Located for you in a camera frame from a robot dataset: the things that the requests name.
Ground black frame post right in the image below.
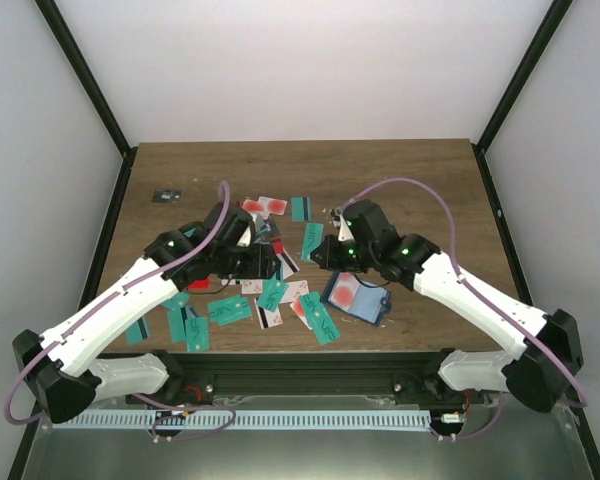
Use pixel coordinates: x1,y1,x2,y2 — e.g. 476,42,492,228
478,0,574,149

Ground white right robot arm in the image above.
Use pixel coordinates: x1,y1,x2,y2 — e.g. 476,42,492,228
309,199,583,413

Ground black frame post left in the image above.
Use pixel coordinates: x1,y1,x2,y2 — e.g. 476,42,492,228
33,0,132,152

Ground light blue slotted strip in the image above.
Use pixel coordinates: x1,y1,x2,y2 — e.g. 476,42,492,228
56,410,431,432

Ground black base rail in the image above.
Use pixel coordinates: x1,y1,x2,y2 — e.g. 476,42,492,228
104,352,506,406

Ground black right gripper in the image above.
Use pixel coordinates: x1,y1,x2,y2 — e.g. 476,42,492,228
312,234,378,274

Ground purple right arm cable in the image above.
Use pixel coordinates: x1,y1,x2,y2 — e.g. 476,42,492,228
339,177,590,409

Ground black frame post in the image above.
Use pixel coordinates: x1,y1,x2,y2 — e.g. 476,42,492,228
478,0,574,149
33,0,132,152

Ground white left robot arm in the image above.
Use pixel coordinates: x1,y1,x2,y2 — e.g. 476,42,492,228
12,203,280,424

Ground teal card black stripe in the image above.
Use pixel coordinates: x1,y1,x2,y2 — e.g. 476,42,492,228
125,317,150,345
291,196,312,222

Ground white red blotch card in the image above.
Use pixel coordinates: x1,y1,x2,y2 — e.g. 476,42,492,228
242,196,287,219

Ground blue card holder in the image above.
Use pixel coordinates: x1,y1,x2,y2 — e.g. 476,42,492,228
321,272,391,326

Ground teal VIP card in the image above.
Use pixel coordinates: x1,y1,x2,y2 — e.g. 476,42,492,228
185,317,210,353
301,222,324,262
300,292,340,346
208,295,252,326

